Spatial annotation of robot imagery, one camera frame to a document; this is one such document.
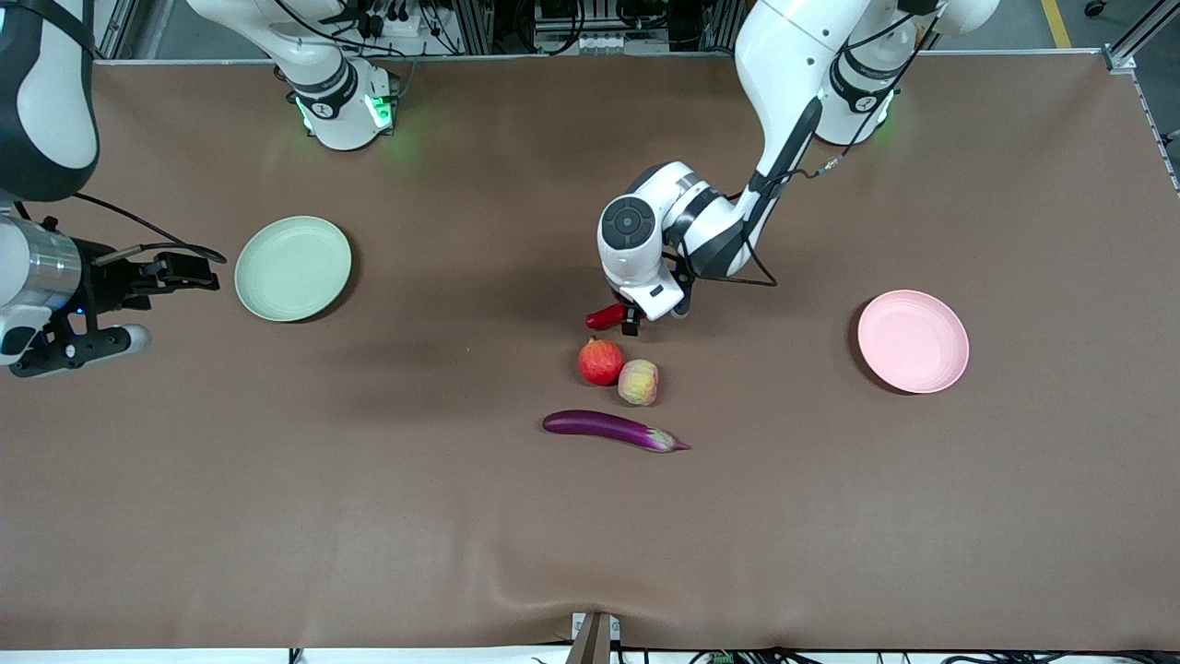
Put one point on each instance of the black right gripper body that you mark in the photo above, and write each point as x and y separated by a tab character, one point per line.
103	278

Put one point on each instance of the red chili pepper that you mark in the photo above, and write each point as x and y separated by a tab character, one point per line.
604	317

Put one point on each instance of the red round fruit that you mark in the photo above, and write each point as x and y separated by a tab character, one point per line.
601	362

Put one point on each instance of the yellow pink apple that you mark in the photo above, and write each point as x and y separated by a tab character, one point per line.
638	383

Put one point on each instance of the purple eggplant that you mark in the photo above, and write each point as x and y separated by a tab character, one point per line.
599	424

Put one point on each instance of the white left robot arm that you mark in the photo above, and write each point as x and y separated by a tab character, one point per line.
784	55

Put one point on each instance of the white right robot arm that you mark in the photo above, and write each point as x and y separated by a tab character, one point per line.
341	120

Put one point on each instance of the light green plate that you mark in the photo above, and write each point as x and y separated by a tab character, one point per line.
293	269

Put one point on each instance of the brown table cloth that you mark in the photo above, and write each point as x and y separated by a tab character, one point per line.
590	535

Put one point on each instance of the pink plate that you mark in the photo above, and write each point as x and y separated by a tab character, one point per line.
913	341

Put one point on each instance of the white terminal block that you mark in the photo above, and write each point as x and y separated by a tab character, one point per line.
608	42

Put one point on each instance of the rack with electronics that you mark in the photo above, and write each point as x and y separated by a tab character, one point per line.
553	14

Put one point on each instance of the white power strip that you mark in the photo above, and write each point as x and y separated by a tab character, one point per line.
406	28

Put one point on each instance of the metal camera bracket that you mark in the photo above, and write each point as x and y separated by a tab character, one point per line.
595	641

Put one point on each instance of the aluminium frame post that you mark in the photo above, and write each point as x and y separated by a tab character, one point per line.
1120	60

